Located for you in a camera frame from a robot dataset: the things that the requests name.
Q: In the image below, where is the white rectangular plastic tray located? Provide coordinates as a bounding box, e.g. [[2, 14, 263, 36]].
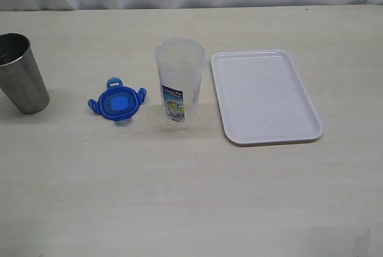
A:
[[211, 50, 324, 146]]

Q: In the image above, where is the stainless steel cup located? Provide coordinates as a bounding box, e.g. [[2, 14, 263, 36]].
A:
[[1, 33, 50, 114]]

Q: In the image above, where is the blue plastic lid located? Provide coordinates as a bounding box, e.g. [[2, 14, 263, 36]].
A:
[[87, 77, 147, 123]]

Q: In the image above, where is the clear plastic tall container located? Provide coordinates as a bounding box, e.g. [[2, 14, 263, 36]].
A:
[[155, 38, 206, 129]]

